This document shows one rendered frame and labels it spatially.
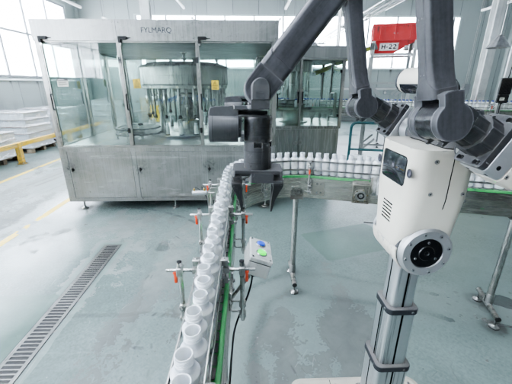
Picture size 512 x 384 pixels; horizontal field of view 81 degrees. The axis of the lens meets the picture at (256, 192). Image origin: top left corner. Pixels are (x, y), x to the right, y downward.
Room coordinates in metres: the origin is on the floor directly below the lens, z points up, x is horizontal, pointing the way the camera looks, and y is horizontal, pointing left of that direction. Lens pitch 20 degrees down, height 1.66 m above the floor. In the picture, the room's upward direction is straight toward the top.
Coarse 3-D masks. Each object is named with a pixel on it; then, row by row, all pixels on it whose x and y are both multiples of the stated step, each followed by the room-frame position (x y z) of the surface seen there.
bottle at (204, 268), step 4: (200, 264) 0.75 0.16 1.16; (204, 264) 0.75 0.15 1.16; (208, 264) 0.75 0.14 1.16; (200, 268) 0.75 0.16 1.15; (204, 268) 0.75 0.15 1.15; (208, 268) 0.73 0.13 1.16; (200, 272) 0.72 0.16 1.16; (204, 272) 0.72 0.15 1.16; (208, 272) 0.73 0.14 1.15; (212, 276) 0.75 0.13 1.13; (196, 280) 0.73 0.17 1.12; (212, 280) 0.73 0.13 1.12; (196, 284) 0.72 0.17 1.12; (212, 284) 0.72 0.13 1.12; (196, 288) 0.72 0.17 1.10
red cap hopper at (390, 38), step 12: (384, 24) 6.79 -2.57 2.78; (396, 24) 6.73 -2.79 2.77; (408, 24) 6.67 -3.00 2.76; (372, 36) 7.00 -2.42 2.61; (384, 36) 6.81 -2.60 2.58; (396, 36) 6.73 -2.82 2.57; (408, 36) 6.68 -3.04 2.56; (384, 48) 6.83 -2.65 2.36; (396, 48) 6.77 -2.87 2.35; (408, 48) 7.25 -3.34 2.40; (372, 60) 6.85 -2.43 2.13; (408, 60) 7.21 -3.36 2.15; (372, 84) 6.85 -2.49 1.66; (384, 84) 6.78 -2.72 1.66; (408, 96) 6.63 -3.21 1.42; (360, 132) 7.44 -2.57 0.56; (360, 144) 6.86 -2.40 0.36; (372, 144) 7.36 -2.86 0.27
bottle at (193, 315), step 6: (192, 306) 0.58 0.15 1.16; (198, 306) 0.57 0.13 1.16; (186, 312) 0.55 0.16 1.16; (192, 312) 0.58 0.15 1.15; (198, 312) 0.57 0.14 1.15; (186, 318) 0.55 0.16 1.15; (192, 318) 0.54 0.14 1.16; (198, 318) 0.55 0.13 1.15; (186, 324) 0.55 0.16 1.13; (198, 324) 0.55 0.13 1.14; (204, 324) 0.56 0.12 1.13; (204, 330) 0.55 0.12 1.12; (204, 336) 0.55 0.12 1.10
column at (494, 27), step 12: (504, 0) 9.25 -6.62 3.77; (492, 12) 9.47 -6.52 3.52; (504, 12) 9.26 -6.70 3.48; (492, 24) 9.44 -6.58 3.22; (492, 36) 9.25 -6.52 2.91; (480, 60) 9.47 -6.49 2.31; (492, 60) 9.26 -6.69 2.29; (480, 72) 9.47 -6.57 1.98; (480, 84) 9.25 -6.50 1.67; (480, 96) 9.25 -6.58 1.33
